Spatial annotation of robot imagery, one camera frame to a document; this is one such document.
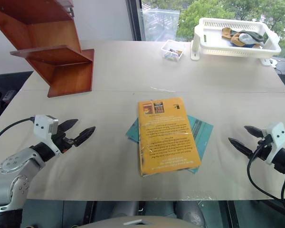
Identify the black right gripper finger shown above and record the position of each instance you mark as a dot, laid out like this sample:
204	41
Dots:
241	146
254	131

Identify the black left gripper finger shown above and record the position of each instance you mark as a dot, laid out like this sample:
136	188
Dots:
69	124
85	135

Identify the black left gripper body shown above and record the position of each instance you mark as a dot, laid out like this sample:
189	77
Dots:
63	141

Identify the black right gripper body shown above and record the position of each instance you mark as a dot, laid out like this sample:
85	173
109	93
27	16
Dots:
263	149

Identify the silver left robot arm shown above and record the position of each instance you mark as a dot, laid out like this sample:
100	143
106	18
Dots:
16	164

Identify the teal paperback book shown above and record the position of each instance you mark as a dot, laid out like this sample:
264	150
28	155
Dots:
202	131

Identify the wooden shelf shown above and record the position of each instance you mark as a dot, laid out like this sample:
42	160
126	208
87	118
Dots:
61	64

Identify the yellow paperback book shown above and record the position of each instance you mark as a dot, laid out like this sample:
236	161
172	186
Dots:
167	137

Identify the grey rounded robot legs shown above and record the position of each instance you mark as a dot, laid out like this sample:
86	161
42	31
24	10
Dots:
187	210

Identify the mustard yellow sock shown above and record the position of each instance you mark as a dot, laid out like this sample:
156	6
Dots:
236	40

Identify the light blue sock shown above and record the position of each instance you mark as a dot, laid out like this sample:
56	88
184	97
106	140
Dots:
247	38

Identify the white plastic slotted basket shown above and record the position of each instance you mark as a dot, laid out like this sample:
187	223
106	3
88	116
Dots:
211	42

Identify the tan knitted sock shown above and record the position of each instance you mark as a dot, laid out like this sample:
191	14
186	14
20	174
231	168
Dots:
226	33

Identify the colourful small items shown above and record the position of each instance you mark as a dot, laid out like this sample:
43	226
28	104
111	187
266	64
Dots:
173	54

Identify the small clear plastic box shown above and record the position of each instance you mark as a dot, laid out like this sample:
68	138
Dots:
172	51

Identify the clear plastic sheet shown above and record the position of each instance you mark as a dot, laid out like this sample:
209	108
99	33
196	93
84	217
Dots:
160	25

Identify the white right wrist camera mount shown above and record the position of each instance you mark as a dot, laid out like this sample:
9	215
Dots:
278	137

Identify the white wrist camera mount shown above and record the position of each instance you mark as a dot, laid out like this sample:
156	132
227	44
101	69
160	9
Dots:
278	137
44	128

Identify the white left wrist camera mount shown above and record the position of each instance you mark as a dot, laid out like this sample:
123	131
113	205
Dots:
44	128

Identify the dark window frame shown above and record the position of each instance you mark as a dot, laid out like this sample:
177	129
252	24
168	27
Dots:
134	20

